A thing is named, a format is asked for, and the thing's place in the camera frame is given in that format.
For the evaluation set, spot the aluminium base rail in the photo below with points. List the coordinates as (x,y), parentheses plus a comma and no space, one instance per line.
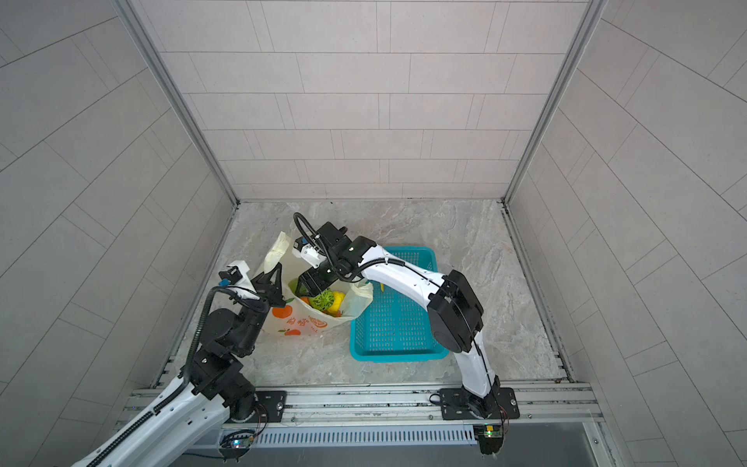
(421,403)

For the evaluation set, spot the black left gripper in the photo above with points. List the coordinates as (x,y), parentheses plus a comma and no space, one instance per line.
(272,292)

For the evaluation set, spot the right green circuit board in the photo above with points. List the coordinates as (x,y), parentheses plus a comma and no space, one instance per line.
(490,438)

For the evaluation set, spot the green circuit board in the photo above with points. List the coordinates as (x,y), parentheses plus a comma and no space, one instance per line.
(237,444)
(490,438)

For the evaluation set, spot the left green circuit board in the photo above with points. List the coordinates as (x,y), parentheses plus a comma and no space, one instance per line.
(237,444)

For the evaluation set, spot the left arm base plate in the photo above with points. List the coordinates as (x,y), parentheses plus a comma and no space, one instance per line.
(264,406)

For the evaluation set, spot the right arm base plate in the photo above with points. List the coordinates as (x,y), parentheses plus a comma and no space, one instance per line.
(459,404)

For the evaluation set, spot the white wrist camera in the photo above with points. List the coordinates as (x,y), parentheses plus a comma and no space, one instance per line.
(236,278)
(308,252)

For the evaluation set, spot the yellow plastic bag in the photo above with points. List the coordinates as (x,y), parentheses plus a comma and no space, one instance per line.
(298,318)

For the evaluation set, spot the right aluminium corner post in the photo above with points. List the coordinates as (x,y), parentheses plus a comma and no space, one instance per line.
(589,21)

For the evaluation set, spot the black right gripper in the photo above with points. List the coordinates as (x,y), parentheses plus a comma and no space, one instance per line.
(312,276)

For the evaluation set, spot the yellow lemon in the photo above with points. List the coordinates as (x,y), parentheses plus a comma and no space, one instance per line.
(335,308)

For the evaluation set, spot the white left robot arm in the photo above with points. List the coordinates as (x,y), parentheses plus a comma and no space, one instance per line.
(210,388)

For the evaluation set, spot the teal plastic basket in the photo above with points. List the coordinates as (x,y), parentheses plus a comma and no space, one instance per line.
(396,327)

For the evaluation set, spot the left aluminium corner post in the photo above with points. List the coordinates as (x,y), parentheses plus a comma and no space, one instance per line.
(148,51)

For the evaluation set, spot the green bumpy fruit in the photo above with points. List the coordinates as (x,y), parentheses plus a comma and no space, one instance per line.
(323,301)

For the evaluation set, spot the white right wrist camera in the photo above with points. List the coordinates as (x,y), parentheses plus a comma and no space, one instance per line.
(308,252)

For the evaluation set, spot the white ventilation grille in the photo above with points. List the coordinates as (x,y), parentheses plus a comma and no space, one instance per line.
(366,436)

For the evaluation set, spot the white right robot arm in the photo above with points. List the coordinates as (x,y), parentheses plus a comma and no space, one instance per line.
(453,308)

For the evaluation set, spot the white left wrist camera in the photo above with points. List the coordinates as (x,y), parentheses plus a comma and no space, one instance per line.
(236,278)

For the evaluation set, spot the aluminium corner post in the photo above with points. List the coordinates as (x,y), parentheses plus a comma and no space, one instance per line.
(589,21)
(148,51)

